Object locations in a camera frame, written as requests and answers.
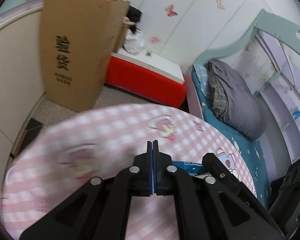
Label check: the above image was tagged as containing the blue snack wrapper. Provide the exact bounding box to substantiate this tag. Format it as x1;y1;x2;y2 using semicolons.
172;161;208;176

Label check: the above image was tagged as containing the pink checkered tablecloth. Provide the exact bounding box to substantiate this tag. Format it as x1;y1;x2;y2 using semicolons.
1;104;255;239

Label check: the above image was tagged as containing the grey blanket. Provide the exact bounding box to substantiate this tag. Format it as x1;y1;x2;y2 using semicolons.
205;60;268;141

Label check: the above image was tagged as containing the red storage box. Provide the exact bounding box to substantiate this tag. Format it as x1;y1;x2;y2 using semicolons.
106;56;186;108

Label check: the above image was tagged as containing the white cabinet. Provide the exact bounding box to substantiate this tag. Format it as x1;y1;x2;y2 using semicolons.
0;0;47;215

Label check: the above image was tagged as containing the white plastic bag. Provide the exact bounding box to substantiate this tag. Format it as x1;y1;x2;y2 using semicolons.
122;29;145;55

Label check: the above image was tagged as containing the white wardrobe with butterflies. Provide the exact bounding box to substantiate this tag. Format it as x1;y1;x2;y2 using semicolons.
127;0;300;68

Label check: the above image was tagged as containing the large brown cardboard box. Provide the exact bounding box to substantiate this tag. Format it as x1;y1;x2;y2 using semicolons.
39;0;129;113

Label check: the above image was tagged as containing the mint green bed frame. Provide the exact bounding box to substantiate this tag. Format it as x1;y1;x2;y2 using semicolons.
194;9;300;65

